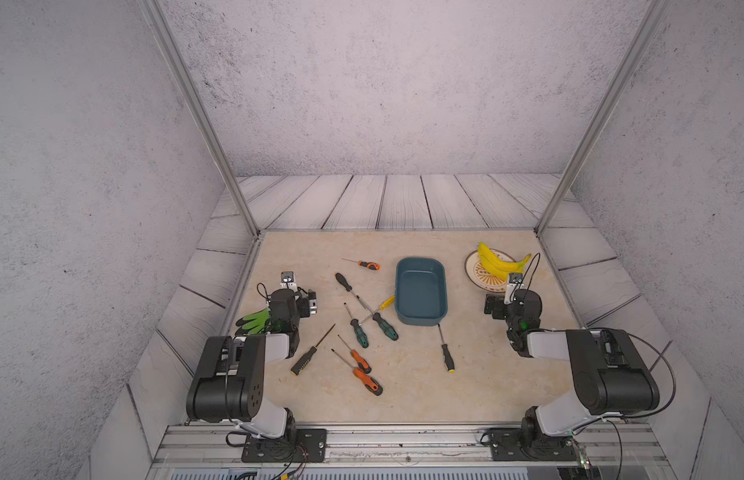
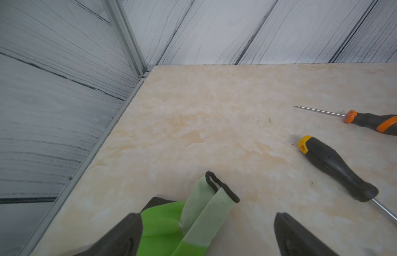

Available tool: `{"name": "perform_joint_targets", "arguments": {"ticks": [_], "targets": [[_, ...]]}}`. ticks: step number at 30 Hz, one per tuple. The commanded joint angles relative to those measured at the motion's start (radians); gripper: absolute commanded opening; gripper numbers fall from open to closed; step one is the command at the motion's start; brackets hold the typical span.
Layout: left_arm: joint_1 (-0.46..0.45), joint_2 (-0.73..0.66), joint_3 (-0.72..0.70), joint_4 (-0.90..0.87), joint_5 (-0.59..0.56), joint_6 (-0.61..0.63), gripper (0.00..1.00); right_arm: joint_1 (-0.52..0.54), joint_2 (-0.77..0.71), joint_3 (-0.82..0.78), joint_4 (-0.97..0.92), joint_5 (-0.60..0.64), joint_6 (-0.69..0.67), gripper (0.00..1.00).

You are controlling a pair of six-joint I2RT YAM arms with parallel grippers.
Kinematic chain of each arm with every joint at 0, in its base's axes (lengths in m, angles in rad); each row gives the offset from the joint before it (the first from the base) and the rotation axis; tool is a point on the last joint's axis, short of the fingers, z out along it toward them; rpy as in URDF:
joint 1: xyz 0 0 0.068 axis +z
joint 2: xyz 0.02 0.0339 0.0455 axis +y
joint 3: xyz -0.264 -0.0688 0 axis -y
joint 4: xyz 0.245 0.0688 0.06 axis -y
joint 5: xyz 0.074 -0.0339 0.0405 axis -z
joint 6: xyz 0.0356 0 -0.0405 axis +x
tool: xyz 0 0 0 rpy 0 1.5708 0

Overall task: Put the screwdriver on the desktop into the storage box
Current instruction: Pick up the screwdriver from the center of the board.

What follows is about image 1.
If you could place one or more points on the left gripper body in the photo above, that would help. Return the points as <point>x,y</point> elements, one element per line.
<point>305,306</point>

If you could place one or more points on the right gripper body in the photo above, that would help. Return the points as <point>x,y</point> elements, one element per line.
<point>501,310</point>

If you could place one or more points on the black yellow copper-shaft screwdriver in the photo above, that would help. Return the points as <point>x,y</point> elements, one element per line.
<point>305,359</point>

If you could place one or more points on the black yellow-tip screwdriver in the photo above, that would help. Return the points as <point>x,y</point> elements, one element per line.
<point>448,359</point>

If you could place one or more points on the orange screwdriver large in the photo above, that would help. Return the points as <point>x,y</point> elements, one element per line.
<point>370,383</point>

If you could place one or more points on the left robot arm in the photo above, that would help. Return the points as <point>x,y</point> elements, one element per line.
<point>229,380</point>

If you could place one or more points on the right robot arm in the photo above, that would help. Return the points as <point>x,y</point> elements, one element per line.
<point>609,375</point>

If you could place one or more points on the small orange black screwdriver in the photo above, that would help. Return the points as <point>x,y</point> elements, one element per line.
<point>366,264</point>

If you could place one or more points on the teal storage box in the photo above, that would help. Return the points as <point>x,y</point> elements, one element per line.
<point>420,291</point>

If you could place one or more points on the patterned round plate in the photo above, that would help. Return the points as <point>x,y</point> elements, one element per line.
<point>480,277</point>

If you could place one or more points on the yellow banana bunch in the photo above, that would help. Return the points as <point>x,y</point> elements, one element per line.
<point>497,267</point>

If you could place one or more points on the green black work glove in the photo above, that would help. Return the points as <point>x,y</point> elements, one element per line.
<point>253,324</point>

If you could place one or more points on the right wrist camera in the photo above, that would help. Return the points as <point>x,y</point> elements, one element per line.
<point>514,282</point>

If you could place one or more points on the black handle long screwdriver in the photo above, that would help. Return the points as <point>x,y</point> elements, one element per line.
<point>343,282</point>

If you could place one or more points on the green handle screwdriver left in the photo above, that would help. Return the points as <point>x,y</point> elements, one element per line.
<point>359,333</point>

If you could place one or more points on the green handle screwdriver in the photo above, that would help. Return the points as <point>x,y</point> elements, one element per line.
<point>359,333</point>
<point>384,325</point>

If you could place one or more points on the yellow handle screwdriver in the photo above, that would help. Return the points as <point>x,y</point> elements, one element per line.
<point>380,308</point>

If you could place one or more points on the green handle screwdriver right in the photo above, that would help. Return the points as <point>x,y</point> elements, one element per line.
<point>384,325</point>

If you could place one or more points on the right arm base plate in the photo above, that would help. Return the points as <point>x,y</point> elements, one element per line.
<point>513,444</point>

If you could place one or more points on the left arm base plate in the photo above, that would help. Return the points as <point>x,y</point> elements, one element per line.
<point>302,445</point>

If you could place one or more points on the aluminium front rail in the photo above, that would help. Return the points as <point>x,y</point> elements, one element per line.
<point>429,445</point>

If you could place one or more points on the left aluminium frame post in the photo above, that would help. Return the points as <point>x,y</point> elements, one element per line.
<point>162,33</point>

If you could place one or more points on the aluminium frame post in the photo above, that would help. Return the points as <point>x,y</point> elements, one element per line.
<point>630,61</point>
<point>162,33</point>

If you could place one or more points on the right aluminium frame post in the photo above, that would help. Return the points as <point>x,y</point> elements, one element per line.
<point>630,61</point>

